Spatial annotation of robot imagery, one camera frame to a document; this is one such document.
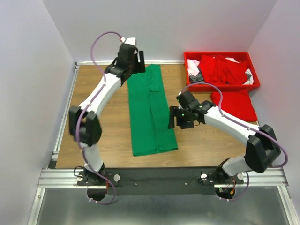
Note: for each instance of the red t shirt in bin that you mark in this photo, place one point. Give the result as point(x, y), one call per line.
point(218, 70)

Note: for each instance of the green t shirt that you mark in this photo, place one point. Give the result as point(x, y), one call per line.
point(149, 113)

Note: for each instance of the grey t shirt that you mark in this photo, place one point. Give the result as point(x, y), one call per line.
point(197, 78)

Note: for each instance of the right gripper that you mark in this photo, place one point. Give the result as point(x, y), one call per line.
point(176, 117)

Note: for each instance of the white pink t shirt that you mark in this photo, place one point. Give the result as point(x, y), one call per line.
point(192, 67)

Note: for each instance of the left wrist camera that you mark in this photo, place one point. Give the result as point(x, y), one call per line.
point(129, 40)

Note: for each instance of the red plastic bin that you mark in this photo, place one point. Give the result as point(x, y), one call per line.
point(239, 56)

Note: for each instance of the folded red t shirt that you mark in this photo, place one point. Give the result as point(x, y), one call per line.
point(238, 104)

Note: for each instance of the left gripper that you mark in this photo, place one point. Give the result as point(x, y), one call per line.
point(137, 62)

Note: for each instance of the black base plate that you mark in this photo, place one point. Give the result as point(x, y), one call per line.
point(154, 181)

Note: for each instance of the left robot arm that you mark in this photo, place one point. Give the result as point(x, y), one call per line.
point(84, 124)

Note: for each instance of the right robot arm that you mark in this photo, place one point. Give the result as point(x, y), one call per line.
point(260, 142)

